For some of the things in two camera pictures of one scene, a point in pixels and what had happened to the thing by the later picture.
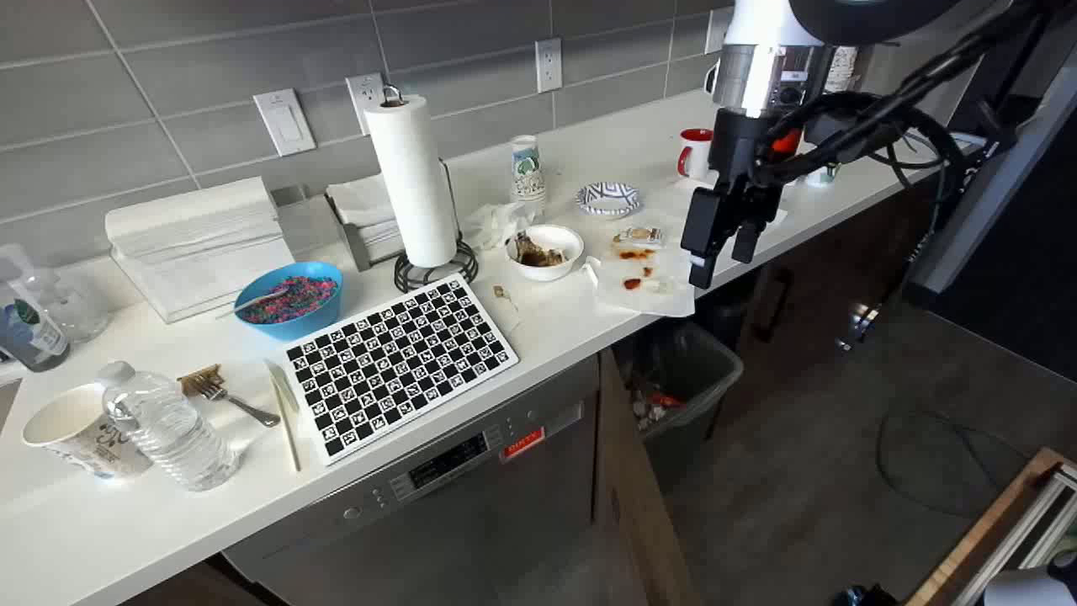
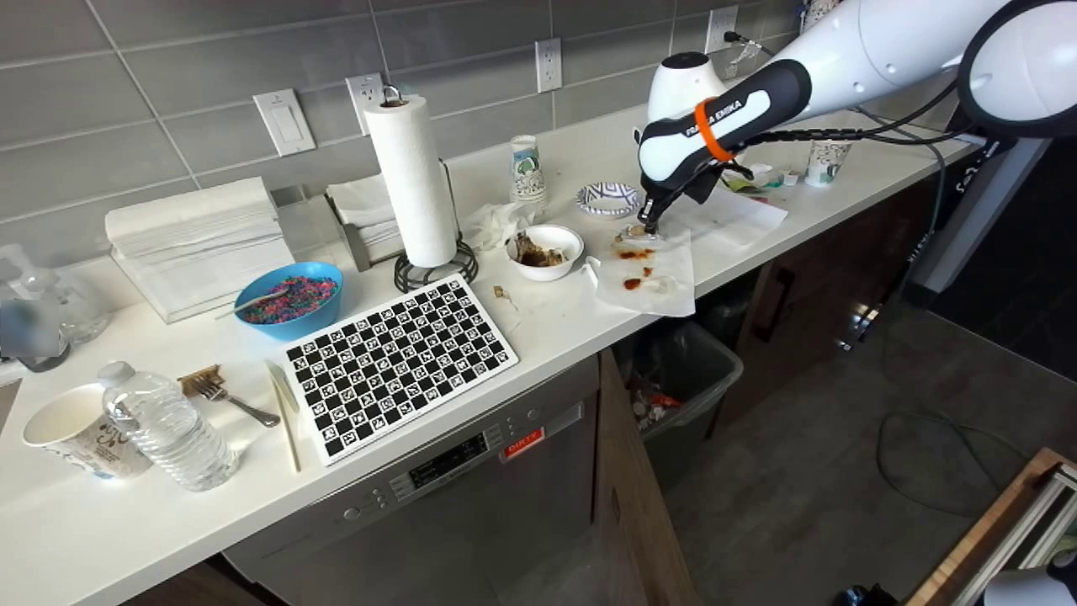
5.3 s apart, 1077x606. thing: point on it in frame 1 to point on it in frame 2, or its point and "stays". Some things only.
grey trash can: x=677 y=379 stays
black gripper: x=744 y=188 to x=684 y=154
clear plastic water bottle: x=181 y=436 stays
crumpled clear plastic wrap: x=493 y=226 stays
